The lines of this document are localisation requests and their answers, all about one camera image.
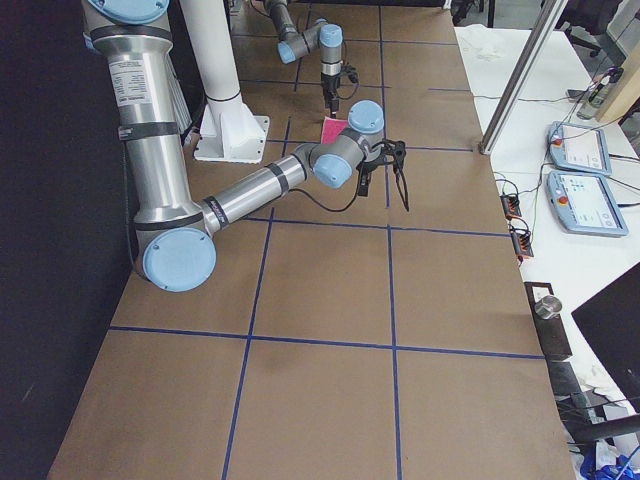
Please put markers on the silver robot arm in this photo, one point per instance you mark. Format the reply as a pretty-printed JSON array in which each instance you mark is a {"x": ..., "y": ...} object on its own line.
[
  {"x": 323, "y": 36},
  {"x": 175, "y": 233}
]

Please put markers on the black computer monitor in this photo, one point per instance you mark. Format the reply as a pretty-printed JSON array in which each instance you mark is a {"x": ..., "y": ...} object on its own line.
[{"x": 609, "y": 322}]

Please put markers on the black flat box under cup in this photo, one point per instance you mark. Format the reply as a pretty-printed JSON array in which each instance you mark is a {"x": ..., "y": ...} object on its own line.
[{"x": 551, "y": 333}]

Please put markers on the lower orange black connector box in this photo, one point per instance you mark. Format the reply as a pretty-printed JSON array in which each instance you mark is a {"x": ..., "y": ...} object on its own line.
[{"x": 521, "y": 240}]

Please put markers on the small metal cup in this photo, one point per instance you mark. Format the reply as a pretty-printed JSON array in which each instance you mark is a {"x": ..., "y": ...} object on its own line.
[{"x": 547, "y": 307}]

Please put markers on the pink towel with white edging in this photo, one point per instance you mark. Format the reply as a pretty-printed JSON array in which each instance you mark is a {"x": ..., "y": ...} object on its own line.
[{"x": 331, "y": 128}]

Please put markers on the upper teach pendant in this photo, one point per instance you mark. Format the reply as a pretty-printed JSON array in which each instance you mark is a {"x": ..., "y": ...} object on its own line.
[{"x": 578, "y": 148}]

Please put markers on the teach pendant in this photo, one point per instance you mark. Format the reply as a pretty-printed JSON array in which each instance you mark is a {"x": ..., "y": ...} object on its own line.
[
  {"x": 584, "y": 204},
  {"x": 578, "y": 148}
]

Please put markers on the orange black connector box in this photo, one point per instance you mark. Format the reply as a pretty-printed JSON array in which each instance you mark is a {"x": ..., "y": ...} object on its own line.
[
  {"x": 511, "y": 206},
  {"x": 521, "y": 240}
]

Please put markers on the white side table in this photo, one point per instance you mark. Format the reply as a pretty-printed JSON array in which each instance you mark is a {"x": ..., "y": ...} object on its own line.
[{"x": 577, "y": 266}]

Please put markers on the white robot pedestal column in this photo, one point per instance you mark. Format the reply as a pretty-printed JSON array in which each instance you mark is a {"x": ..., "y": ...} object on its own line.
[{"x": 229, "y": 131}]

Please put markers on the lower teach pendant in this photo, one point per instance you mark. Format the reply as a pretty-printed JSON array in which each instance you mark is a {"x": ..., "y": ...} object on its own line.
[{"x": 584, "y": 204}]

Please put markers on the aluminium frame post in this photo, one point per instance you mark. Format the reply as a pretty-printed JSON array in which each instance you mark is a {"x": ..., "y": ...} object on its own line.
[{"x": 538, "y": 37}]

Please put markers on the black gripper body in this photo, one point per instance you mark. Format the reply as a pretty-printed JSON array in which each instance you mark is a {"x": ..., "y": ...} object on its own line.
[
  {"x": 363, "y": 181},
  {"x": 329, "y": 84}
]

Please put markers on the black office chair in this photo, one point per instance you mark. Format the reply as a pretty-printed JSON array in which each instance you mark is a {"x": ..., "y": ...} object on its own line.
[{"x": 608, "y": 26}]

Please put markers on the upper orange black connector box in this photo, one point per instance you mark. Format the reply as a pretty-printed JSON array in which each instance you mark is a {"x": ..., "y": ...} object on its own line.
[{"x": 511, "y": 206}]

